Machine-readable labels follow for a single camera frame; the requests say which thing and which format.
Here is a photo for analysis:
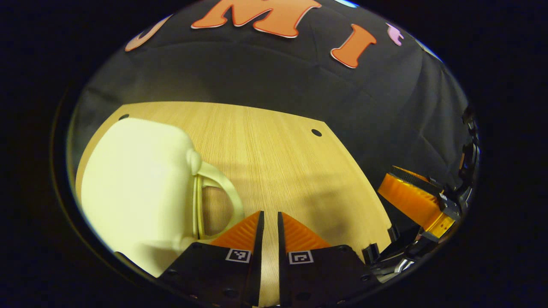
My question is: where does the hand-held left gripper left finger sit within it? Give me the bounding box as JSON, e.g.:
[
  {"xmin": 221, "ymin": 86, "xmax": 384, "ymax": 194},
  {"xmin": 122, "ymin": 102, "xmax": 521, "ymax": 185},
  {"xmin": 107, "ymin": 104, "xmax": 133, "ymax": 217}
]
[{"xmin": 158, "ymin": 210, "xmax": 265, "ymax": 307}]

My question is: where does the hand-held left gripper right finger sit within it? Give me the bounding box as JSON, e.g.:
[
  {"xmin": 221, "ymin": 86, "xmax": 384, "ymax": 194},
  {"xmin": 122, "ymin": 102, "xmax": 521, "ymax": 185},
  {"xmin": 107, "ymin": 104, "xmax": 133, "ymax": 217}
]
[{"xmin": 277, "ymin": 211, "xmax": 378, "ymax": 308}]

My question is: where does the cream suitcase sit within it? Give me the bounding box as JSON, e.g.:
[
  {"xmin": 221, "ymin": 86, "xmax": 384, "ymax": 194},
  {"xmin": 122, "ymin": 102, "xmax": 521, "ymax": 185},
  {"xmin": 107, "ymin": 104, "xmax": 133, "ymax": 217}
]
[{"xmin": 79, "ymin": 118, "xmax": 245, "ymax": 278}]

